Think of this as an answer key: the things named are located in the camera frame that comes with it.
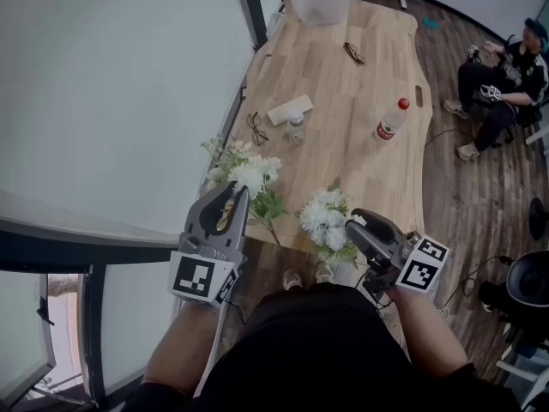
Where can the person's shoe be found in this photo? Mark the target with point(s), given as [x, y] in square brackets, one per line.
[293, 280]
[327, 273]

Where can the small clear plastic container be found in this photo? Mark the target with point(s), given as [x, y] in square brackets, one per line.
[277, 19]

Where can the person's right forearm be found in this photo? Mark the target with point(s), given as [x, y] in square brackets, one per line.
[429, 333]

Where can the black round chair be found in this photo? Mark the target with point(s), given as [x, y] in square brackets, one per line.
[532, 279]

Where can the small black picture frame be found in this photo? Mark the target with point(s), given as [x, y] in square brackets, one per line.
[243, 93]

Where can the small green-capped bottle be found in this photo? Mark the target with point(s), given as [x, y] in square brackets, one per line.
[296, 119]

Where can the white metal stand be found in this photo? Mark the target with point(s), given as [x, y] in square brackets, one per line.
[523, 371]

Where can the person's black clothing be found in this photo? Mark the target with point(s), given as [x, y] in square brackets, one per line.
[317, 350]

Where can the black round pedestal base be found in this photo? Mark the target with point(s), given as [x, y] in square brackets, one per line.
[540, 219]

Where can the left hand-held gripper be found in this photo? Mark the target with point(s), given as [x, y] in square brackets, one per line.
[193, 275]

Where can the beige tissue pack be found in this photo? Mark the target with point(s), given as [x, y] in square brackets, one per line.
[289, 109]

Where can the red-capped plastic bottle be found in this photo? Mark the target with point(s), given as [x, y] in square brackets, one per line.
[392, 122]

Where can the person's right shoe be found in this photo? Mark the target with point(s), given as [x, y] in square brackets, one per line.
[327, 273]

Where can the person's left forearm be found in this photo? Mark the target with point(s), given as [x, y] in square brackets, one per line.
[184, 341]

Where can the person's left shoe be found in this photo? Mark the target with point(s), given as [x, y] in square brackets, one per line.
[293, 280]

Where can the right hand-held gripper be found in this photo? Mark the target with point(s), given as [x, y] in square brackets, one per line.
[420, 268]

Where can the black window frame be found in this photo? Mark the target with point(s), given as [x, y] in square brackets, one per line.
[128, 247]
[253, 7]

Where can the black eyeglasses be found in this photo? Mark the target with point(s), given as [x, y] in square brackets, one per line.
[354, 54]
[257, 133]

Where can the teal object on floor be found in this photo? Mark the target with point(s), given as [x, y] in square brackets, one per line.
[431, 23]

